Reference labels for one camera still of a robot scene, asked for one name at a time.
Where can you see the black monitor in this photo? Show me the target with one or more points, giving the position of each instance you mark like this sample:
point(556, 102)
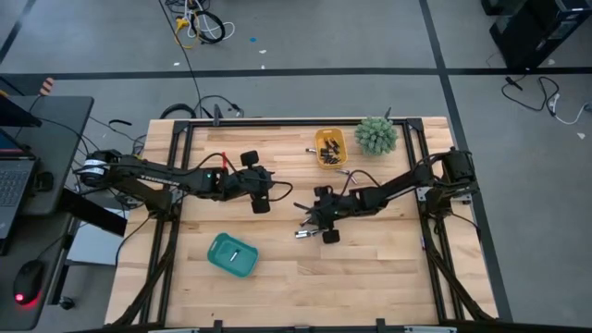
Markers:
point(14, 115)

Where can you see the teal plastic basket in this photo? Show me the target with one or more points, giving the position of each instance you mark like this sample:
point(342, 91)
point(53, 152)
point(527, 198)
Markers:
point(222, 259)

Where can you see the grey side desk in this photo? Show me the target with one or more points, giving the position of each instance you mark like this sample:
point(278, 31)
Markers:
point(60, 139)

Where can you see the black computer tower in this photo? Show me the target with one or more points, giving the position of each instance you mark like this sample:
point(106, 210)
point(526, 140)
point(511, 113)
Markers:
point(532, 32)

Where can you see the black caster wheel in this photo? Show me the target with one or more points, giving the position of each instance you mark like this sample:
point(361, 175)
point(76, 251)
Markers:
point(67, 303)

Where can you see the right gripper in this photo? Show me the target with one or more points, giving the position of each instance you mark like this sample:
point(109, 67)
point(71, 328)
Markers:
point(333, 205)

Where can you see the black aluminium table frame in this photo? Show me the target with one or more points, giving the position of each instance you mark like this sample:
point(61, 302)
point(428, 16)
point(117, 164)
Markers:
point(300, 122)

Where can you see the yellow plastic basket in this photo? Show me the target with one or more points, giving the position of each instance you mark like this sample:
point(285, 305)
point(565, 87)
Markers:
point(319, 162)

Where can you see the black desk bar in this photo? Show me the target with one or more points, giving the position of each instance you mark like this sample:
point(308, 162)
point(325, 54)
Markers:
point(92, 217)

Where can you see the white board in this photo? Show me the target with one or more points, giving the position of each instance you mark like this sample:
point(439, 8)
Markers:
point(92, 245)

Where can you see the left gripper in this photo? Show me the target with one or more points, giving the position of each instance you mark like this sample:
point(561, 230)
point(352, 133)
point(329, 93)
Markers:
point(240, 182)

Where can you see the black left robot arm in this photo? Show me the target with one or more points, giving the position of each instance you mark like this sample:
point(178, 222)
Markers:
point(148, 178)

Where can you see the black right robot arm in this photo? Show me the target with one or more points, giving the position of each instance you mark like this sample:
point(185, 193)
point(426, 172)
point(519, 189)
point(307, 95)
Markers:
point(398, 185)

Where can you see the black computer mouse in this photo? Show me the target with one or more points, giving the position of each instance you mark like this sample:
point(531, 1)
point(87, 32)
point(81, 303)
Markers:
point(28, 282)

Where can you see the dark purple battery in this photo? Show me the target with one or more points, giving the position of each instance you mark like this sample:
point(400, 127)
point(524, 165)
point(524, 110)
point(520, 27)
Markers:
point(343, 171)

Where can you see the small black box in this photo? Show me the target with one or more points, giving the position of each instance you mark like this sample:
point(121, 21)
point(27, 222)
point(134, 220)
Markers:
point(44, 181)

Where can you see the orange black striped object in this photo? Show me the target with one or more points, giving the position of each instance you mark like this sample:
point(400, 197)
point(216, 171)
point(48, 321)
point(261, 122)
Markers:
point(47, 86)

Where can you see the green potted succulent plant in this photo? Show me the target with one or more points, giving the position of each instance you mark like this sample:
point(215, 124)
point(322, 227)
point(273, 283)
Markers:
point(375, 135)

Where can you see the metal table clamp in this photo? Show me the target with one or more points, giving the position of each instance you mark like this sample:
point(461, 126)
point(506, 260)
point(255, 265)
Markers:
point(217, 324)

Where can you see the grey laptop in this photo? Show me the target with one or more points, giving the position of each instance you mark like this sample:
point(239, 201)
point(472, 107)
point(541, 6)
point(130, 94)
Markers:
point(14, 185)

